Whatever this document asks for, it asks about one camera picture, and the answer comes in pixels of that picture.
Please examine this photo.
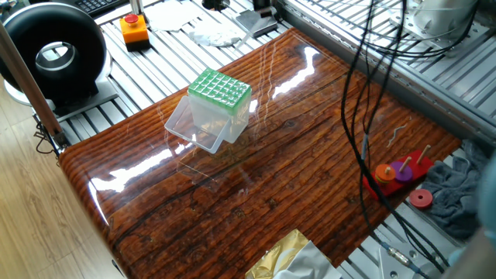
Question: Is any red toy disc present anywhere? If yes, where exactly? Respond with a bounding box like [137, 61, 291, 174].
[408, 188, 434, 208]

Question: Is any black ring-shaped device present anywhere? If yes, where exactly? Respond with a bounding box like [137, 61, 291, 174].
[0, 2, 119, 117]

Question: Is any gold tissue pack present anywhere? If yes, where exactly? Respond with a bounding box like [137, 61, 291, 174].
[244, 228, 343, 279]

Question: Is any thin black cord loop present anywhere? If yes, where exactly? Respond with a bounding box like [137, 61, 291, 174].
[33, 119, 61, 156]

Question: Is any grey cloth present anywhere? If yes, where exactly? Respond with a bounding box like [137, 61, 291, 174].
[420, 139, 489, 239]

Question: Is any brown slanted pole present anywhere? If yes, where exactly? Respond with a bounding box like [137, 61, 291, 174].
[0, 22, 67, 148]

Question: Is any orange emergency stop button box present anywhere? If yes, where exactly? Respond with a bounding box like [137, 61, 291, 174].
[119, 13, 152, 53]

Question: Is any wood grain table mat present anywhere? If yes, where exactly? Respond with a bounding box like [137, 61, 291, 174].
[57, 26, 462, 279]

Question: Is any clear pipette box green rack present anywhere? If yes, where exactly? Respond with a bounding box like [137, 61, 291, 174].
[164, 67, 253, 155]

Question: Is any orange topped ring stack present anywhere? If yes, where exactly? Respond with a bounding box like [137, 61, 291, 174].
[374, 163, 397, 185]

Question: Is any white crumpled tissue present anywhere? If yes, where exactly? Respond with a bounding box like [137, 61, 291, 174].
[188, 21, 241, 48]

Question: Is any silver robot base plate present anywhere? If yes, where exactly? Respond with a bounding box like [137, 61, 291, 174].
[378, 242, 446, 279]

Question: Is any silver metal post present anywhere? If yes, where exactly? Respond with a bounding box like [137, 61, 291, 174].
[129, 0, 147, 24]

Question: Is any black round foot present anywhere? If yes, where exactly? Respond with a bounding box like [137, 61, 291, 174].
[201, 0, 232, 12]

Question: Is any white paper sheet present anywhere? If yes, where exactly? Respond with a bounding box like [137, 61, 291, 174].
[145, 0, 203, 33]

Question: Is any black keyboard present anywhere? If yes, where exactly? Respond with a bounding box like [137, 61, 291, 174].
[73, 0, 129, 17]

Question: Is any small white curled strip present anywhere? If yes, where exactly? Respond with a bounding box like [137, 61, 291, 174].
[387, 123, 407, 147]

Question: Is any purple toy ring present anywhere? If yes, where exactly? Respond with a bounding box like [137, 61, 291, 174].
[389, 160, 414, 184]

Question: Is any silver platform scale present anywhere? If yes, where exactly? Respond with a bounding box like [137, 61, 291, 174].
[235, 7, 278, 39]

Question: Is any red peg toy base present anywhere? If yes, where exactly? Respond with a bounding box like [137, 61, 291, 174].
[362, 150, 435, 202]

